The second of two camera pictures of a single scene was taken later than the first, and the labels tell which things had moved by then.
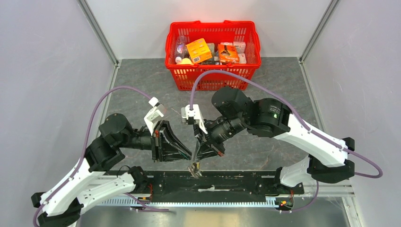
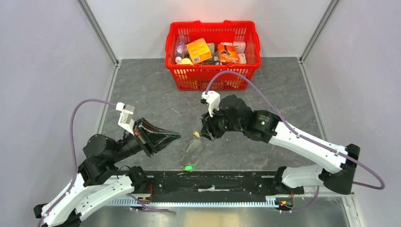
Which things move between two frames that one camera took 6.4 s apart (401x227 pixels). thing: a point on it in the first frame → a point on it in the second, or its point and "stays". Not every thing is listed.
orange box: (199, 50) stays
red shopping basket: (192, 48) stays
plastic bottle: (181, 50) stays
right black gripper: (215, 148) → (208, 124)
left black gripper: (185, 152) → (163, 137)
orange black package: (228, 54) stays
